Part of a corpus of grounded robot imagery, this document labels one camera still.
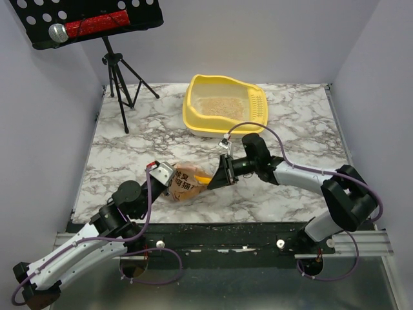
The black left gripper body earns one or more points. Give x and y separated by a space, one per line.
155 192

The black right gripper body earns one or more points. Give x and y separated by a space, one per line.
230 170

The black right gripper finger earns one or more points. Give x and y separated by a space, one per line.
221 175
218 182

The orange plastic scoop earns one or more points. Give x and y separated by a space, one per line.
205 180

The pink cat litter bag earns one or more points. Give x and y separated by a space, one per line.
184 186

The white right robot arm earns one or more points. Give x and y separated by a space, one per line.
348 201

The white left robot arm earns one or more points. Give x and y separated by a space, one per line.
118 228

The beige cat litter pile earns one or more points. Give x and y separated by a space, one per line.
225 107

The yellow litter box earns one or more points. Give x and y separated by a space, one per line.
252 97

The red silver microphone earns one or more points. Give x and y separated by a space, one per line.
61 33

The black music stand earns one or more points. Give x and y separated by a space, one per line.
42 58

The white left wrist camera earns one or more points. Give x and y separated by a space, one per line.
163 173

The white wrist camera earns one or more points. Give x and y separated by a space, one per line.
225 143
163 173

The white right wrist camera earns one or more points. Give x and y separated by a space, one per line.
225 143

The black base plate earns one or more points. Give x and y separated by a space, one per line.
250 245

